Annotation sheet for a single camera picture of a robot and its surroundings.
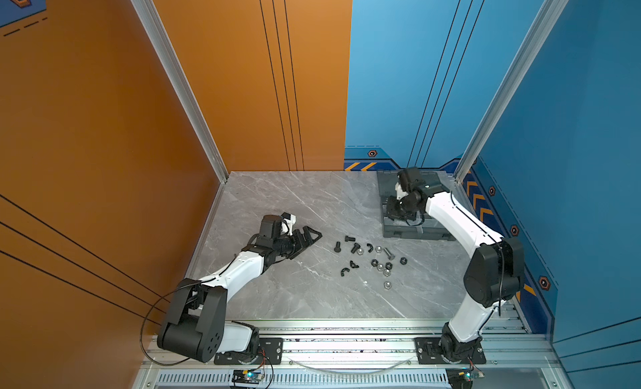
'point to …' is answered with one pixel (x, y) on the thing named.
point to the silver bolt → (391, 256)
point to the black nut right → (388, 265)
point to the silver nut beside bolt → (360, 251)
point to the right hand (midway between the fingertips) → (388, 213)
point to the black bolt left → (337, 249)
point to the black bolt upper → (349, 239)
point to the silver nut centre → (381, 267)
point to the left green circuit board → (249, 376)
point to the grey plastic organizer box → (399, 229)
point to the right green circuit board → (460, 376)
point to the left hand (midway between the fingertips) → (316, 237)
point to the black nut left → (374, 262)
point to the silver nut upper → (378, 249)
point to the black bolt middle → (356, 246)
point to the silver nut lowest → (387, 285)
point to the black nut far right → (403, 260)
